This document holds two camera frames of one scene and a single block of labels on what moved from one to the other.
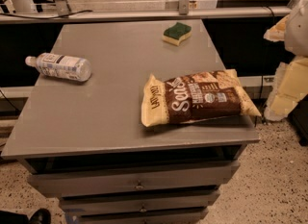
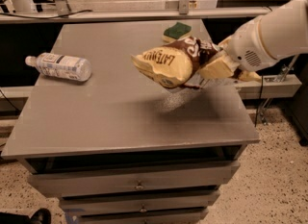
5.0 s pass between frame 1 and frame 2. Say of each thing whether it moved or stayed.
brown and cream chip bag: moved
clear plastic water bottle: stayed
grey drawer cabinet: stayed
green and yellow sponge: stayed
